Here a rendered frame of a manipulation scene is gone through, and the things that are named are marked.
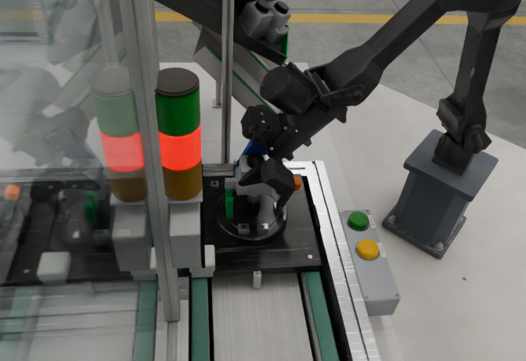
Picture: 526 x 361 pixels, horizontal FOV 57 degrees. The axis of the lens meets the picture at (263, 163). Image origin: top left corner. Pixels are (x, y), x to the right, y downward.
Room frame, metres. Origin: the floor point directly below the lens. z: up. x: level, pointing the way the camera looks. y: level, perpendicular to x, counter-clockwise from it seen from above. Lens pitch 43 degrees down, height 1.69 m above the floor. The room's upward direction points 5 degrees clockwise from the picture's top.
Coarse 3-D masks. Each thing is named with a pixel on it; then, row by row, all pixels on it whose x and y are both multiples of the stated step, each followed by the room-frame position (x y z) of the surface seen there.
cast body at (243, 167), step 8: (240, 160) 0.62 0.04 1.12; (248, 160) 0.61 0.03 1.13; (264, 160) 0.63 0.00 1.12; (240, 168) 0.61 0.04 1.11; (248, 168) 0.60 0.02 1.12; (240, 176) 0.60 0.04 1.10; (232, 184) 0.61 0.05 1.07; (256, 184) 0.60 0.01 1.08; (264, 184) 0.60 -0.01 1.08; (240, 192) 0.59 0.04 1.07; (248, 192) 0.60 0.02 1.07; (256, 192) 0.60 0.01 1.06; (264, 192) 0.60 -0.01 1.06
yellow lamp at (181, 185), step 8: (200, 160) 0.41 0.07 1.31; (168, 168) 0.39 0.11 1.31; (192, 168) 0.39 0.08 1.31; (200, 168) 0.41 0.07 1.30; (168, 176) 0.39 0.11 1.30; (176, 176) 0.39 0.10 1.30; (184, 176) 0.39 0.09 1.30; (192, 176) 0.39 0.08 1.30; (200, 176) 0.41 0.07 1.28; (168, 184) 0.39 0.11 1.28; (176, 184) 0.39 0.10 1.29; (184, 184) 0.39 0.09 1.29; (192, 184) 0.39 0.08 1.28; (200, 184) 0.41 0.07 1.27; (168, 192) 0.39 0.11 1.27; (176, 192) 0.39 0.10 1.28; (184, 192) 0.39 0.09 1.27; (192, 192) 0.39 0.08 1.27
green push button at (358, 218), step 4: (352, 212) 0.66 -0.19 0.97; (356, 212) 0.65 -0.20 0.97; (360, 212) 0.66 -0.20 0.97; (352, 216) 0.64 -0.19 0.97; (356, 216) 0.64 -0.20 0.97; (360, 216) 0.65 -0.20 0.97; (364, 216) 0.65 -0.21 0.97; (348, 220) 0.64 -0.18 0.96; (352, 220) 0.63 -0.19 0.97; (356, 220) 0.63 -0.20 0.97; (360, 220) 0.63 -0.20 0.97; (364, 220) 0.64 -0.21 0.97; (368, 220) 0.64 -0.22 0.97; (352, 224) 0.63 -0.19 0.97; (356, 224) 0.62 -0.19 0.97; (360, 224) 0.62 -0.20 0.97; (364, 224) 0.63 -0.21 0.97; (356, 228) 0.62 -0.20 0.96; (360, 228) 0.62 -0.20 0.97; (364, 228) 0.62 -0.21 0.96
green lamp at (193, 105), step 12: (156, 96) 0.39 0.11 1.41; (192, 96) 0.40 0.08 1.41; (156, 108) 0.39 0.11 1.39; (168, 108) 0.39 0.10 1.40; (180, 108) 0.39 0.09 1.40; (192, 108) 0.40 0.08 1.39; (168, 120) 0.39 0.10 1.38; (180, 120) 0.39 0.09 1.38; (192, 120) 0.40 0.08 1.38; (168, 132) 0.39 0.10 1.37; (180, 132) 0.39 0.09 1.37
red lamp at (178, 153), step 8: (200, 128) 0.42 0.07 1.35; (160, 136) 0.39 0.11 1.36; (168, 136) 0.39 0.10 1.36; (176, 136) 0.39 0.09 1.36; (184, 136) 0.39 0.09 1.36; (192, 136) 0.39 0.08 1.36; (200, 136) 0.41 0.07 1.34; (160, 144) 0.39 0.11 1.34; (168, 144) 0.39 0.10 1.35; (176, 144) 0.39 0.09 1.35; (184, 144) 0.39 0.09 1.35; (192, 144) 0.39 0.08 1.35; (200, 144) 0.41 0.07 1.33; (160, 152) 0.39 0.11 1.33; (168, 152) 0.39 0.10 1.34; (176, 152) 0.39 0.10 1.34; (184, 152) 0.39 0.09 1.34; (192, 152) 0.39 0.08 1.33; (200, 152) 0.41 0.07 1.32; (168, 160) 0.39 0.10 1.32; (176, 160) 0.39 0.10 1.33; (184, 160) 0.39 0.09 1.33; (192, 160) 0.39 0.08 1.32; (176, 168) 0.39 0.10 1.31; (184, 168) 0.39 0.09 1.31
